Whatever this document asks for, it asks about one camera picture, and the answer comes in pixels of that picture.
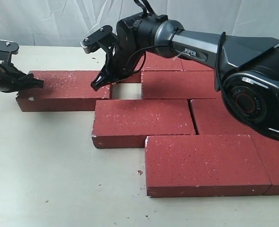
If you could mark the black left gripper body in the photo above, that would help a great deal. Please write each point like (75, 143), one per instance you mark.
(12, 79)

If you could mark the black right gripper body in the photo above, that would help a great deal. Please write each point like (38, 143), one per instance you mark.
(122, 65)

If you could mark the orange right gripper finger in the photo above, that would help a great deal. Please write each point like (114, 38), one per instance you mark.
(102, 79)

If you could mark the red brick second row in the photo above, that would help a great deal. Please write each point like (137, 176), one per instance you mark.
(178, 85)

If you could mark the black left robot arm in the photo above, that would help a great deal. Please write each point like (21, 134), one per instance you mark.
(14, 80)

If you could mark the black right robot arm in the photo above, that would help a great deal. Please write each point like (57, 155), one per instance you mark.
(246, 69)

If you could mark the red brick third row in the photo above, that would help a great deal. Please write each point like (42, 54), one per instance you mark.
(212, 118)

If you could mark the red brick front row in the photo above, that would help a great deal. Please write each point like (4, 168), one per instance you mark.
(204, 166)

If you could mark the white backdrop curtain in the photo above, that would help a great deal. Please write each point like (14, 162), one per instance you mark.
(67, 22)

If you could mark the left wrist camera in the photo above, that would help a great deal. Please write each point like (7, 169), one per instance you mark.
(7, 49)

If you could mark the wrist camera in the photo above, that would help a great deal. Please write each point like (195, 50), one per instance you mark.
(7, 49)
(103, 39)

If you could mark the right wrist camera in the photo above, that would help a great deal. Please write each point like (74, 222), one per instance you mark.
(103, 39)

